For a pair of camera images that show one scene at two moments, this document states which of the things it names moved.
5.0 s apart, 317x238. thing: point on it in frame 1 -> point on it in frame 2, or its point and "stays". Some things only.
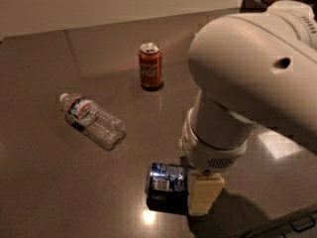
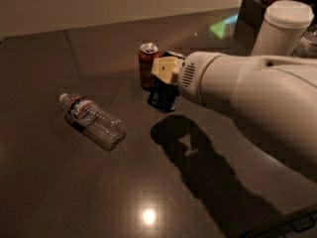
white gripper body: x=211 y=154 -> x=190 y=76
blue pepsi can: x=167 y=187 -> x=163 y=95
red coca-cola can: x=151 y=64 stays
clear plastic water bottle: x=88 y=119 stays
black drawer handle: x=302 y=224 stays
